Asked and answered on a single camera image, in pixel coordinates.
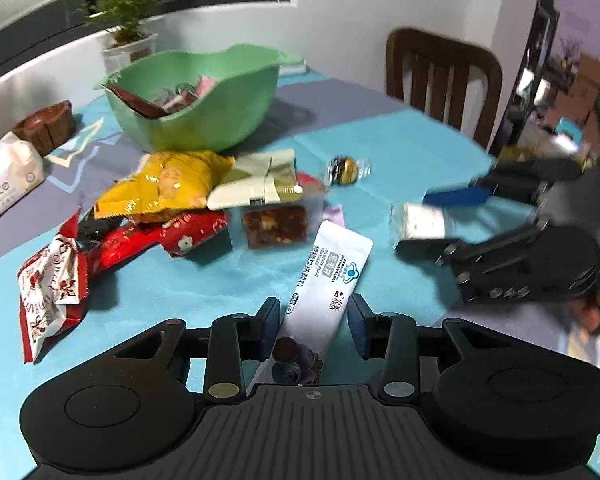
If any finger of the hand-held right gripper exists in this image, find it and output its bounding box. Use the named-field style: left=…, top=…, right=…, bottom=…
left=394, top=224, right=552, bottom=272
left=422, top=156, right=597, bottom=208

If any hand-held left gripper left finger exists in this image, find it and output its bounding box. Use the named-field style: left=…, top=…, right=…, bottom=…
left=111, top=296, right=282, bottom=405

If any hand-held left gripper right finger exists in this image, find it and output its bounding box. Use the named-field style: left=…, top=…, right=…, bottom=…
left=346, top=293, right=516, bottom=405

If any white blueberry stick packet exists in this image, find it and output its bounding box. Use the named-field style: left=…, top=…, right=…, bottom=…
left=246, top=220, right=373, bottom=398

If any brown cake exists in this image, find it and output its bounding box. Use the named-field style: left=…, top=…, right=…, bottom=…
left=240, top=192, right=327, bottom=251

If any gold and black chocolate ball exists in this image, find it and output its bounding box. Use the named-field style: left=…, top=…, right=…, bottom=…
left=325, top=156, right=372, bottom=187

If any purple and white snack packet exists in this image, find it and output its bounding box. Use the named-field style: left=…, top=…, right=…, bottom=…
left=321, top=204, right=346, bottom=228

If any red flower snack packet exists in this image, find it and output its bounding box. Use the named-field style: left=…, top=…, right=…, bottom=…
left=87, top=210, right=231, bottom=271

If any cream and gold snack packet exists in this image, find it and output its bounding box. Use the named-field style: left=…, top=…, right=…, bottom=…
left=207, top=149, right=305, bottom=210

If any pink clear snack packet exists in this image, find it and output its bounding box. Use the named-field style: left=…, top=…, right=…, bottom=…
left=296, top=172, right=327, bottom=196

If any yellow snack bag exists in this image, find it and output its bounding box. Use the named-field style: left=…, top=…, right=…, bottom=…
left=94, top=151, right=236, bottom=223

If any black snack packet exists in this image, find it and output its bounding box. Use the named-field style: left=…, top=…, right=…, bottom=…
left=77, top=207, right=116, bottom=248

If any green plastic bowl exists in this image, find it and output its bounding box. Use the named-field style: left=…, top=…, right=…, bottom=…
left=94, top=44, right=303, bottom=153

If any red and white patterned packet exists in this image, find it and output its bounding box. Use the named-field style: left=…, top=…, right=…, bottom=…
left=17, top=208, right=91, bottom=365

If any blue and grey tablecloth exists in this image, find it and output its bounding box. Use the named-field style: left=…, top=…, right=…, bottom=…
left=0, top=65, right=600, bottom=480

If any dark wooden chair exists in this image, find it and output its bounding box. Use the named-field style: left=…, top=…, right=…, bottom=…
left=385, top=27, right=503, bottom=156

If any black storage rack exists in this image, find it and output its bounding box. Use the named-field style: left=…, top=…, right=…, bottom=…
left=517, top=5, right=561, bottom=121

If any stack of cardboard boxes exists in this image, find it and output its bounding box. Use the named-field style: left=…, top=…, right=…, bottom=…
left=562, top=52, right=600, bottom=126

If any brown wooden ashtray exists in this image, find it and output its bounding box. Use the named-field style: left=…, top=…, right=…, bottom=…
left=11, top=101, right=76, bottom=157

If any white tissue pack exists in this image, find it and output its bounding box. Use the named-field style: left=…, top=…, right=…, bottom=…
left=0, top=138, right=46, bottom=233

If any plant in white pot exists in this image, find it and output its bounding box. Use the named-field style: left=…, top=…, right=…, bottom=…
left=77, top=0, right=163, bottom=73

